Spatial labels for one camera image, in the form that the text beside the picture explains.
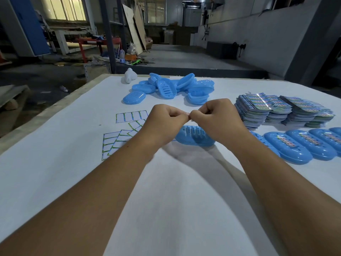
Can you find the person's left hand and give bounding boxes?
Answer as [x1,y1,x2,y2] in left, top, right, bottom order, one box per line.
[139,104,190,152]

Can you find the person's right hand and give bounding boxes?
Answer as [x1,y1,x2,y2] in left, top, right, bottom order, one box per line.
[189,98,251,152]

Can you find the fanned backing sheets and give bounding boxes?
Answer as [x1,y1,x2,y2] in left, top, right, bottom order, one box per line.
[128,119,146,138]

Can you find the stacks of colourful sticker sheets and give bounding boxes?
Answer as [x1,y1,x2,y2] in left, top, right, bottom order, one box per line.
[234,92,335,131]

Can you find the green-edged sticker sheet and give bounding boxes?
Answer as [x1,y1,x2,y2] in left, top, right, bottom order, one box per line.
[116,110,149,123]

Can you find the pile of blue soap dishes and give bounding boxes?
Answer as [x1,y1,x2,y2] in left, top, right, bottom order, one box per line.
[122,73,215,106]

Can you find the person's left forearm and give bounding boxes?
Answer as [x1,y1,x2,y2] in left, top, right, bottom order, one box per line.
[0,133,160,256]

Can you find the person's right forearm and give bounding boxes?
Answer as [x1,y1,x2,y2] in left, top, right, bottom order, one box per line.
[232,134,341,256]

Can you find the black box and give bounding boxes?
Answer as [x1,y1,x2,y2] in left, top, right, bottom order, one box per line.
[206,42,238,60]

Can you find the small white plastic figure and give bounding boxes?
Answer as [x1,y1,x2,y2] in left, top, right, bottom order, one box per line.
[124,68,138,84]

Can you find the pale wooden crate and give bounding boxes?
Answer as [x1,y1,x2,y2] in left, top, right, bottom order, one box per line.
[84,64,110,83]

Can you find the pale leaning plywood board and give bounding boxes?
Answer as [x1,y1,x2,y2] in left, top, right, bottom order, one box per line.
[122,4,144,55]

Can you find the brown leaning board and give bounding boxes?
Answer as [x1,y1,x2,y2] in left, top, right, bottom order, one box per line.
[134,2,147,50]

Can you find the silver machine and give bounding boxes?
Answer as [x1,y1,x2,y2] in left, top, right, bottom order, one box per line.
[182,0,207,27]

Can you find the red metal table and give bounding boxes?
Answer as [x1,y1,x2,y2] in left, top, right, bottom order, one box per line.
[78,37,121,64]

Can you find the wide window with grid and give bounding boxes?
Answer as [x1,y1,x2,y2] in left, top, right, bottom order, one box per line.
[144,0,167,24]

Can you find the grey slanted pillar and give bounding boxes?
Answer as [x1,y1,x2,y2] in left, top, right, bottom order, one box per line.
[283,0,341,87]

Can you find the wooden pallet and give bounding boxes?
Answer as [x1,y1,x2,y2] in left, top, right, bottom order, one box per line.
[0,84,30,111]

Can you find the large bright window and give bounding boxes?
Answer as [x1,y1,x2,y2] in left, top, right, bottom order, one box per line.
[41,0,87,22]

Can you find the blue and white machine cabinet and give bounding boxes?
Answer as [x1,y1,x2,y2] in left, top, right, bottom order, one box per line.
[9,0,51,57]

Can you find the thick dark steel post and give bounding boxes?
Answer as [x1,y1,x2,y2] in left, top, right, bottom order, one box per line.
[98,0,117,74]

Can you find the thin dark steel post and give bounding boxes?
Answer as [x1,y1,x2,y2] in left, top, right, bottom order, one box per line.
[116,0,127,53]

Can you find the white metal workbench frame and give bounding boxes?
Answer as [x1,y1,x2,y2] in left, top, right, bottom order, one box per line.
[48,25,97,55]

